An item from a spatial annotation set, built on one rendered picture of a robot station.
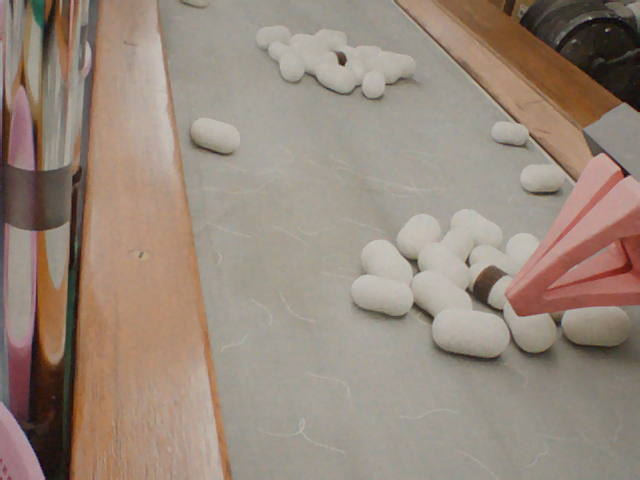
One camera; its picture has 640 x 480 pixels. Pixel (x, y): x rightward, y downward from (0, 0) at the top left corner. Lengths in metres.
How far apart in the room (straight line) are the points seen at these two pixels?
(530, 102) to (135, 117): 0.37
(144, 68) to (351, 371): 0.32
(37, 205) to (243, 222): 0.22
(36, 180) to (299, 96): 0.44
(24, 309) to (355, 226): 0.26
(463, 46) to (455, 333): 0.54
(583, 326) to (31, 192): 0.28
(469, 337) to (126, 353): 0.16
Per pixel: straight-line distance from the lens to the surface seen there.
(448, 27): 0.96
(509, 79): 0.81
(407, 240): 0.48
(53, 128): 0.27
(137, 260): 0.40
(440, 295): 0.43
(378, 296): 0.42
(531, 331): 0.43
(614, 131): 0.42
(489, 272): 0.46
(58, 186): 0.28
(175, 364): 0.34
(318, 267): 0.46
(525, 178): 0.61
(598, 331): 0.45
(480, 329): 0.41
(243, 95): 0.68
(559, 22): 1.07
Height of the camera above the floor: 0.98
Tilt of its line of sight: 29 degrees down
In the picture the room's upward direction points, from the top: 12 degrees clockwise
